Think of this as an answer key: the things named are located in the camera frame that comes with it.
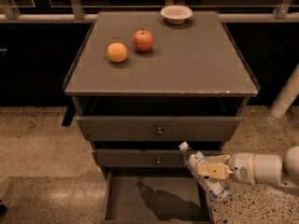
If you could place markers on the orange fruit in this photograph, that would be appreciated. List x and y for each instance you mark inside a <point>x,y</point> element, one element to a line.
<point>117,52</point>

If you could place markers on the red apple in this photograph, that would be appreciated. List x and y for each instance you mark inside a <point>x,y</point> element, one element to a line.
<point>143,40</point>

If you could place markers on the white bowl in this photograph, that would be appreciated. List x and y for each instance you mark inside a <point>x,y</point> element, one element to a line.
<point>176,15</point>

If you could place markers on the grey drawer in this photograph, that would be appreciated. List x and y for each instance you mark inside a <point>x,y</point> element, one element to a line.
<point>179,129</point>
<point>149,199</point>
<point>138,158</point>

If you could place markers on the metal window railing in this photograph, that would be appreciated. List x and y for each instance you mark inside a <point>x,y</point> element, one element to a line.
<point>228,11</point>

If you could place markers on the brass top drawer knob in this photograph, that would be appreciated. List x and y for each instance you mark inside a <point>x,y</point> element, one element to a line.
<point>159,131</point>

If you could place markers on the grey middle drawer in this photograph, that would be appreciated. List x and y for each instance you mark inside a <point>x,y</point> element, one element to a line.
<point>138,158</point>

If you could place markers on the blue plastic bottle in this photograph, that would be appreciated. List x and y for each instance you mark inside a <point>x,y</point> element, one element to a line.
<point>214,188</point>

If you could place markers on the black shoe tip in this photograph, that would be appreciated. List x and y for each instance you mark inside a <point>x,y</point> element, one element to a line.
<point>3,208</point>

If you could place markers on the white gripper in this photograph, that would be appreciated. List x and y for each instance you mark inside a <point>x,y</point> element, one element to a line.
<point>240,168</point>

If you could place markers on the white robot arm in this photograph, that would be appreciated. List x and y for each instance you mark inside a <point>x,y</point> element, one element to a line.
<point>278,172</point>

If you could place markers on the grey drawer cabinet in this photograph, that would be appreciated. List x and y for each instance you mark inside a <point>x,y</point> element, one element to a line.
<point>192,70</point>

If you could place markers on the white round pillar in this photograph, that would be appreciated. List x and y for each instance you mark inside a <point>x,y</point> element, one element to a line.
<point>287,95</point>

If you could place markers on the grey top drawer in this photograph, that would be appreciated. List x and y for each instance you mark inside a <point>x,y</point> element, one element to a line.
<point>179,129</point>

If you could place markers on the grey bottom drawer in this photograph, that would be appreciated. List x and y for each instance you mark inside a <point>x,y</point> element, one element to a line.
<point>149,199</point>

